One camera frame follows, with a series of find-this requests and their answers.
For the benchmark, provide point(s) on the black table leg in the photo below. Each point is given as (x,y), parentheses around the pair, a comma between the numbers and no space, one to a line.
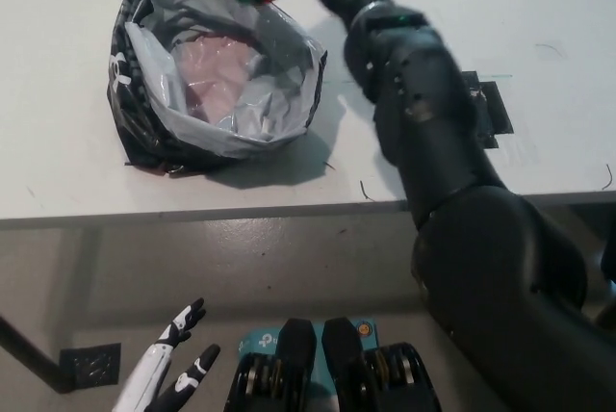
(29,354)
(607,319)

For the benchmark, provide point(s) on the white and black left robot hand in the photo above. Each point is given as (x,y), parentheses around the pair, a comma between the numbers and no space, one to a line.
(149,373)

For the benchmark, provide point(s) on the black plastic bag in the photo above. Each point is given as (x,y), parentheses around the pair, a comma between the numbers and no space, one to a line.
(130,135)

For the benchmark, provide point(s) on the pink plastic wrapped item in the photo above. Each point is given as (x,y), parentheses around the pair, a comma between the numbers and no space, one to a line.
(216,72)

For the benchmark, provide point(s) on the black tape patch on table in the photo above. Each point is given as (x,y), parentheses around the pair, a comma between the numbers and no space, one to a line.
(495,109)

